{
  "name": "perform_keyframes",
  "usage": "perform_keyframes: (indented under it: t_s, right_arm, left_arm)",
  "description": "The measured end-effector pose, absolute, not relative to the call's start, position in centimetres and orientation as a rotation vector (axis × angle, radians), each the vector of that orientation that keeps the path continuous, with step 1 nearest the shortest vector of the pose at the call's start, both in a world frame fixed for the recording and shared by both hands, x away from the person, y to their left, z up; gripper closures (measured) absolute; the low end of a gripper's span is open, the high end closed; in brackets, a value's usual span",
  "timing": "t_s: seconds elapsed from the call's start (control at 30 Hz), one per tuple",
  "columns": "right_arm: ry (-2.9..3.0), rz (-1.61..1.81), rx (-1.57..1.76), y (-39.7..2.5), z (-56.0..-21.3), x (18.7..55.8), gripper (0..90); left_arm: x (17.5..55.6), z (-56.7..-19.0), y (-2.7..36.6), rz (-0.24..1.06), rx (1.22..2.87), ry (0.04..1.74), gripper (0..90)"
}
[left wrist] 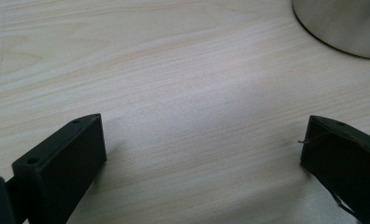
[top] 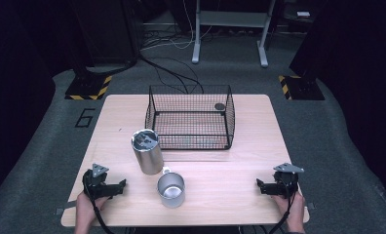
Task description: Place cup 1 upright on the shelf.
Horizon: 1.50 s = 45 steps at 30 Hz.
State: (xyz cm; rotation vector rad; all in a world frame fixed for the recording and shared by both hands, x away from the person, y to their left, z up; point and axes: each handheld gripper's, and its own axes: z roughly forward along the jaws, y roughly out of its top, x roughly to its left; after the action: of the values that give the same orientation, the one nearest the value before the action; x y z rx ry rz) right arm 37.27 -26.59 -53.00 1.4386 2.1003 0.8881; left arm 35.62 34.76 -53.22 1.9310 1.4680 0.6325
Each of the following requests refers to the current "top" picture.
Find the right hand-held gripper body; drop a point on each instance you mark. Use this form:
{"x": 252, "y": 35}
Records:
{"x": 285, "y": 185}

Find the dark round disc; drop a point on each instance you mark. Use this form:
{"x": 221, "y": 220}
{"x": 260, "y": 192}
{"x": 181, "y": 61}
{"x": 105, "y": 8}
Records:
{"x": 219, "y": 106}

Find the person's right hand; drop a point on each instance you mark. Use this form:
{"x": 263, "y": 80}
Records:
{"x": 295, "y": 211}

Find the dark cabinet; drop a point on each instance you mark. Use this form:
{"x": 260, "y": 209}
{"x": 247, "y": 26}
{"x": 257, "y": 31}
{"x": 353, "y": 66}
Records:
{"x": 106, "y": 29}

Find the small white box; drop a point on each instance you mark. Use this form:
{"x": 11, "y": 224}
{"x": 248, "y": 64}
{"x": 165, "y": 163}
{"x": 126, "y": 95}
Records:
{"x": 303, "y": 14}

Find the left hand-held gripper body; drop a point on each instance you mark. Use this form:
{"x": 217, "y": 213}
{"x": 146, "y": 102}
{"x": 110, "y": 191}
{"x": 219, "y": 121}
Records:
{"x": 96, "y": 187}

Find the person's left hand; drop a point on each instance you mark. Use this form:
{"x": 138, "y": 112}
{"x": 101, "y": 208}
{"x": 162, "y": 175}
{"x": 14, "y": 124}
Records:
{"x": 85, "y": 209}

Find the black yellow striped stand base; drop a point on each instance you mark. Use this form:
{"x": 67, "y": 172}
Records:
{"x": 88, "y": 87}
{"x": 303, "y": 88}

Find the grey tape strip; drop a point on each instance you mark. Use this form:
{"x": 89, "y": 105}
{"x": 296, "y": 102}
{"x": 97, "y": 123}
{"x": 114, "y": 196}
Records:
{"x": 67, "y": 206}
{"x": 310, "y": 206}

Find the white metal stand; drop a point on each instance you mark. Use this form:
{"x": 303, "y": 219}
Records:
{"x": 233, "y": 19}

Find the tall steel tumbler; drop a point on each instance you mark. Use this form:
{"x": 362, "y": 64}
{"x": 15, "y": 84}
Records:
{"x": 147, "y": 156}

